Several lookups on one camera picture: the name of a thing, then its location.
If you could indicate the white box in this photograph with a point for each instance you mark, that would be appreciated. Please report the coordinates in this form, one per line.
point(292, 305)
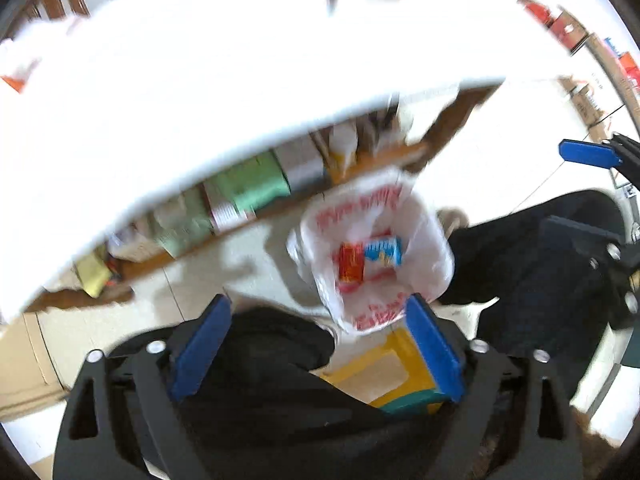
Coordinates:
point(302, 162)

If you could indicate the person's black pants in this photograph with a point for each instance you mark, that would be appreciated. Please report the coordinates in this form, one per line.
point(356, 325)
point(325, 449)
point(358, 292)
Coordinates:
point(520, 275)

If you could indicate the yellow plastic stool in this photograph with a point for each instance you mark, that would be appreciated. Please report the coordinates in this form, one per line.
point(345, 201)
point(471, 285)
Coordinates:
point(360, 362)

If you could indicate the blue snack packet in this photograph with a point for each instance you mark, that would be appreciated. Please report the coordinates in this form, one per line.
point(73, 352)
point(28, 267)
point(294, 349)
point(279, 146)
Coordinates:
point(384, 251)

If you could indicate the pale green packet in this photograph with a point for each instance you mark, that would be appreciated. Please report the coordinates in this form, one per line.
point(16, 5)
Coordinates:
point(180, 222)

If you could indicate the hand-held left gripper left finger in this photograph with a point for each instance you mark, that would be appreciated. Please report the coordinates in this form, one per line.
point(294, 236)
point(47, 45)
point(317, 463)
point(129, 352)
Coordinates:
point(197, 360)

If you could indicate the red snack packet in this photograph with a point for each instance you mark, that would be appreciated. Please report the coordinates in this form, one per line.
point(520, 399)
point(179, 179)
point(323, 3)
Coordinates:
point(350, 260)

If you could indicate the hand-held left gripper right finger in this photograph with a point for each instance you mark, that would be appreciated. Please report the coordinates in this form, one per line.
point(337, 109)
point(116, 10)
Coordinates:
point(434, 355)

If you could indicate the orange bag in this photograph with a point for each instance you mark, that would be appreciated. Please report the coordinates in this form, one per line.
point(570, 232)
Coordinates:
point(12, 82)

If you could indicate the row of cardboard boxes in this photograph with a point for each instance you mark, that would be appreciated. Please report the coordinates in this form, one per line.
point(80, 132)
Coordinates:
point(567, 27)

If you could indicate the white red-printed plastic bag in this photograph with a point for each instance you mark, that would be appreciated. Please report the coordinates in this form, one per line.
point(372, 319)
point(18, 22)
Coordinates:
point(430, 255)

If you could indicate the yellow packet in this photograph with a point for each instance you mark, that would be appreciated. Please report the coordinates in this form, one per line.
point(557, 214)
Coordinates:
point(95, 272)

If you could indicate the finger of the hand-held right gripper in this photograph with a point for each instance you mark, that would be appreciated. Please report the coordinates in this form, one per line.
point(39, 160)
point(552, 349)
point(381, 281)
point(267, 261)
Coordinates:
point(587, 153)
point(580, 242)

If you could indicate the beige slipper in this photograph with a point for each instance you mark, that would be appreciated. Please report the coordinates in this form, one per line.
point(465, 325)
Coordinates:
point(452, 218)

